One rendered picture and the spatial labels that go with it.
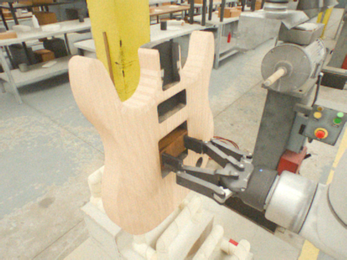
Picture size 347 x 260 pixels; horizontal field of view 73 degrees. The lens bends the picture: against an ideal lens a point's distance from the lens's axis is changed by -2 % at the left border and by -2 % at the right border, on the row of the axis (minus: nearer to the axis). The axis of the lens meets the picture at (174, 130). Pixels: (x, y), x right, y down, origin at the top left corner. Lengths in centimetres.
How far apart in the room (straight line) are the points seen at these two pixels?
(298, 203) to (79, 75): 36
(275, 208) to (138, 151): 24
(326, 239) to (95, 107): 36
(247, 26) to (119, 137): 84
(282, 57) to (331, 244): 108
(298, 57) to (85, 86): 116
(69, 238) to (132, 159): 173
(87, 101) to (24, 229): 203
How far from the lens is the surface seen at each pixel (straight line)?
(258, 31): 108
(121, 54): 157
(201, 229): 79
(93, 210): 76
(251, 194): 43
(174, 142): 50
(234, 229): 92
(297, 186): 42
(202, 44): 54
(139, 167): 44
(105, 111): 34
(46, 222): 228
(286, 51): 137
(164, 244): 64
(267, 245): 92
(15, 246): 226
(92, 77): 32
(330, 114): 140
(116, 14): 153
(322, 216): 40
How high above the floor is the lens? 168
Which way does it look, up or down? 34 degrees down
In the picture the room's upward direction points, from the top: straight up
